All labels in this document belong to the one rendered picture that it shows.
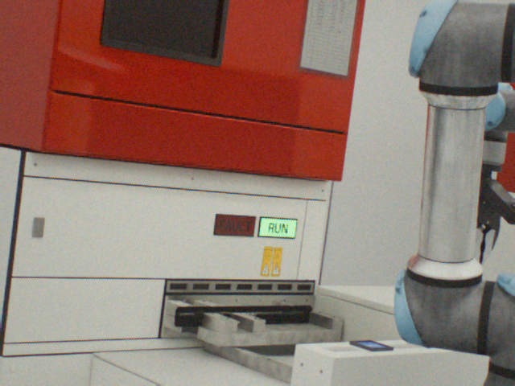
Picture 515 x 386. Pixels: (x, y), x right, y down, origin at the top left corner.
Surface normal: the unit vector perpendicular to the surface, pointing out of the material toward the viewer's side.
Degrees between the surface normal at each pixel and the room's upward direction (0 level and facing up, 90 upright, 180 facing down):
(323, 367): 90
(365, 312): 90
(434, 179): 103
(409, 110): 90
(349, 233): 90
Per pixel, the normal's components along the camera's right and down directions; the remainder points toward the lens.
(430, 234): -0.73, 0.16
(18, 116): -0.75, -0.06
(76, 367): 0.65, 0.12
